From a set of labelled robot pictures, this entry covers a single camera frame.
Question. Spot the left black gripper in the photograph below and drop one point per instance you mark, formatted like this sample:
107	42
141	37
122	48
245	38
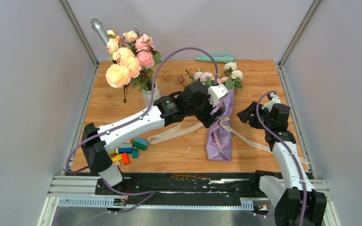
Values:
208	120

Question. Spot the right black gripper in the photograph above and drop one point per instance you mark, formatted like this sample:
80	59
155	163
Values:
244	115

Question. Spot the purple flower bouquet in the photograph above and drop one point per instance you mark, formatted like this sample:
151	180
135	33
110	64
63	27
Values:
219	143

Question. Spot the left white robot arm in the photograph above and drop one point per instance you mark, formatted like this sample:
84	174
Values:
195	100

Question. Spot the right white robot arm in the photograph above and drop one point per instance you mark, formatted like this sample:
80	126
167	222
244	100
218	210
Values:
297	203

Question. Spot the mint green microphone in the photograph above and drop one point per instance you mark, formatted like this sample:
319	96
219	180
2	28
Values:
218	59

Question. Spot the green blue wooden block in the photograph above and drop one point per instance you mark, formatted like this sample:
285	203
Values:
140	143

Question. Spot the teal wooden block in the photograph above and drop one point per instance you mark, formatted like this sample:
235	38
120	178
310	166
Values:
135	153

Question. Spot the red orange wooden block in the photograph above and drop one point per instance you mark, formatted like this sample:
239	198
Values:
125	158

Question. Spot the peach pink rose bunch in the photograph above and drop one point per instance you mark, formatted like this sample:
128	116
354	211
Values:
133	57

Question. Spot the yellow wooden block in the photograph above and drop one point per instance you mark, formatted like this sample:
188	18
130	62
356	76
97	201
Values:
116	157

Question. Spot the silver microphone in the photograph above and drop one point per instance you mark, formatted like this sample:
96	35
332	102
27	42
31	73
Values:
98	28

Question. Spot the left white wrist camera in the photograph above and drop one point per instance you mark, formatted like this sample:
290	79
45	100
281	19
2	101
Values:
216	94

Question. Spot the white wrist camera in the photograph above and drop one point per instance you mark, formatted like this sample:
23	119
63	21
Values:
272	99
216	94

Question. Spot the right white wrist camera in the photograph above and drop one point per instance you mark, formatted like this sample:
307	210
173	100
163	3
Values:
272	99

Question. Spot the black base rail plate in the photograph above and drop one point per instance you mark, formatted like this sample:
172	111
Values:
191	189

